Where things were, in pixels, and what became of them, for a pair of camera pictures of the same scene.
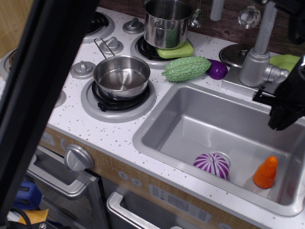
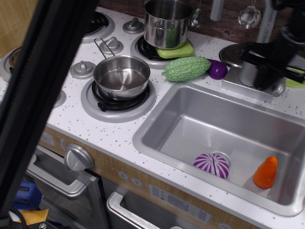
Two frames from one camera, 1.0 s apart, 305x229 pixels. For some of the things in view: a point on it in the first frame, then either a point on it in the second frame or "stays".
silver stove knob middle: [112, 45] stays
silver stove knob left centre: [83, 70] stays
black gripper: [287, 98] -> [273, 58]
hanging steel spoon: [197, 19] stays
